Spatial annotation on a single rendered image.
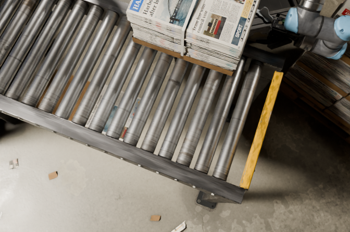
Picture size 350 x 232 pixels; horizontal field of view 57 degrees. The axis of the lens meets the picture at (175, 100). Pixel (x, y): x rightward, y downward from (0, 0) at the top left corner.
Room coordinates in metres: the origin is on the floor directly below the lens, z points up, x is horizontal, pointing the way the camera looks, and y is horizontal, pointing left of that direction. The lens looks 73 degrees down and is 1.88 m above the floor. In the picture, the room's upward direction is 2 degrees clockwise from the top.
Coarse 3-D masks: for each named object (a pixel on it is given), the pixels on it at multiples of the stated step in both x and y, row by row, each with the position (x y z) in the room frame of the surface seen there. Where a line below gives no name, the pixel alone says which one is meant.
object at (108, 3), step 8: (88, 0) 0.73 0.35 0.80; (96, 0) 0.73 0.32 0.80; (104, 0) 0.73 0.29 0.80; (112, 0) 0.73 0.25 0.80; (88, 8) 0.73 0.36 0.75; (104, 8) 0.70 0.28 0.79; (112, 8) 0.70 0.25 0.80; (120, 8) 0.70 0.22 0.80; (104, 16) 0.70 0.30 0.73; (120, 16) 0.68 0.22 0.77; (248, 48) 0.55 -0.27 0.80; (256, 48) 0.55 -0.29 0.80; (248, 56) 0.51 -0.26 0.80; (256, 56) 0.52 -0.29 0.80; (264, 56) 0.52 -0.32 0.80; (272, 56) 0.52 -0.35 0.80; (280, 56) 0.52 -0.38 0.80; (248, 64) 0.51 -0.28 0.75; (264, 64) 0.49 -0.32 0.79; (272, 64) 0.49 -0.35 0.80; (280, 64) 0.49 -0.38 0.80; (264, 72) 0.48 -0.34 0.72; (272, 72) 0.48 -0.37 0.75
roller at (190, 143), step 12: (216, 72) 0.45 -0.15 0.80; (216, 84) 0.40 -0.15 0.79; (204, 96) 0.35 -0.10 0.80; (204, 108) 0.31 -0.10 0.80; (192, 120) 0.27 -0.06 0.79; (204, 120) 0.27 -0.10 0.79; (192, 132) 0.22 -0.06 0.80; (192, 144) 0.18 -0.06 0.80; (180, 156) 0.14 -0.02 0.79; (192, 156) 0.14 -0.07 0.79
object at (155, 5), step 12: (132, 0) 0.58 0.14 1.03; (144, 0) 0.58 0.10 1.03; (156, 0) 0.58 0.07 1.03; (168, 0) 0.58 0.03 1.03; (180, 0) 0.58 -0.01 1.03; (132, 12) 0.54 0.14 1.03; (144, 12) 0.54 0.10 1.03; (156, 12) 0.54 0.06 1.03; (168, 12) 0.54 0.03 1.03; (180, 12) 0.54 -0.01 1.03; (132, 24) 0.54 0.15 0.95; (144, 24) 0.52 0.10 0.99; (156, 24) 0.51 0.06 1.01; (168, 24) 0.50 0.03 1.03; (144, 36) 0.54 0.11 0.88; (156, 36) 0.52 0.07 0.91; (168, 36) 0.50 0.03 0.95; (168, 48) 0.51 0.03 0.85
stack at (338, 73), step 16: (336, 16) 0.69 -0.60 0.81; (320, 64) 0.63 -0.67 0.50; (336, 64) 0.61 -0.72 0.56; (304, 80) 0.64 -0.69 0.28; (336, 80) 0.57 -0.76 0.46; (288, 96) 0.63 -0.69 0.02; (304, 96) 0.59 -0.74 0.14; (320, 96) 0.56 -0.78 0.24; (336, 96) 0.53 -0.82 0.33; (320, 112) 0.51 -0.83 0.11; (336, 112) 0.48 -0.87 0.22; (336, 128) 0.44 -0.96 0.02
